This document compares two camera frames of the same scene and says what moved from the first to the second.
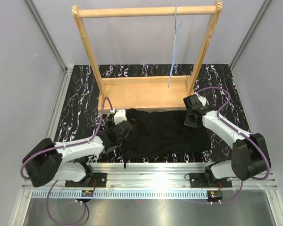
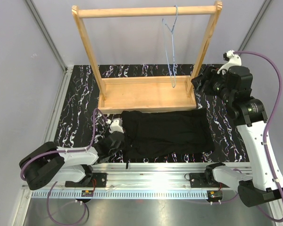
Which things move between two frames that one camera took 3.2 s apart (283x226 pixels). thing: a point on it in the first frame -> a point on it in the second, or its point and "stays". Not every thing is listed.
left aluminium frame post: x=48 y=36 stays
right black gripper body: x=188 y=121 -> x=216 y=83
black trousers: x=157 y=133 stays
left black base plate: x=92 y=180 stays
